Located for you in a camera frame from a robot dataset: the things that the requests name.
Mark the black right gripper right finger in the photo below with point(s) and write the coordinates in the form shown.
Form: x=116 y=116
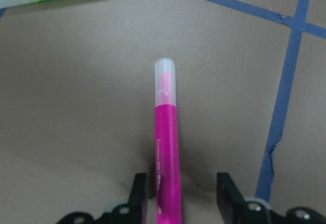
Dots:
x=229 y=200

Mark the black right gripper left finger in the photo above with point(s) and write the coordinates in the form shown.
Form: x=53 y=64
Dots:
x=138 y=199

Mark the pink pen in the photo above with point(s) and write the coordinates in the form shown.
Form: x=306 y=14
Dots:
x=167 y=167

